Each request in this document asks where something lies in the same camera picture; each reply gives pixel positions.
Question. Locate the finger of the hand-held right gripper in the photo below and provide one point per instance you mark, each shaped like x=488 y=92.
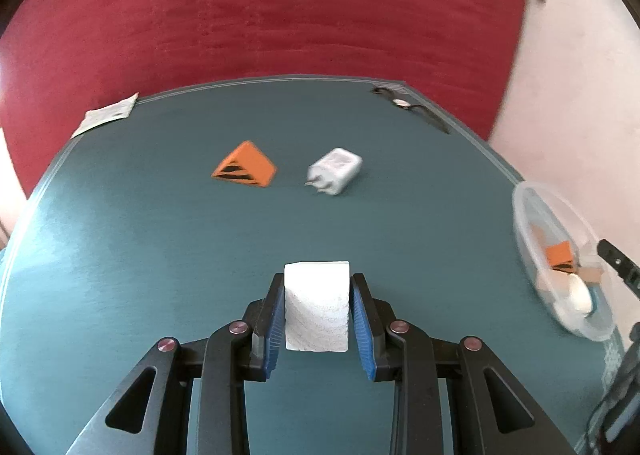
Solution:
x=617 y=260

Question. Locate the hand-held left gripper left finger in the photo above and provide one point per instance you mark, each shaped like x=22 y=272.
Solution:
x=272 y=330

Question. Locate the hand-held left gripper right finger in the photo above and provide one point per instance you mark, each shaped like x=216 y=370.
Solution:
x=364 y=335

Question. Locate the white rectangular block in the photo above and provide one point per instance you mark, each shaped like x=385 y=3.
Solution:
x=316 y=307

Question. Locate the orange striped wedge block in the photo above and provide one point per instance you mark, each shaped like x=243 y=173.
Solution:
x=559 y=254
x=247 y=165

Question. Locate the clear plastic bowl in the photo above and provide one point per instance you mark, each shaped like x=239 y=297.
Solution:
x=525 y=215

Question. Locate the white charger plug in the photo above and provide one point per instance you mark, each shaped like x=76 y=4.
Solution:
x=336 y=170

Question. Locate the white paper sheet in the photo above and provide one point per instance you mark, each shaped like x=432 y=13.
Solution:
x=107 y=112

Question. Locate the red quilted blanket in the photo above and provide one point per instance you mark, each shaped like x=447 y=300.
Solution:
x=275 y=10

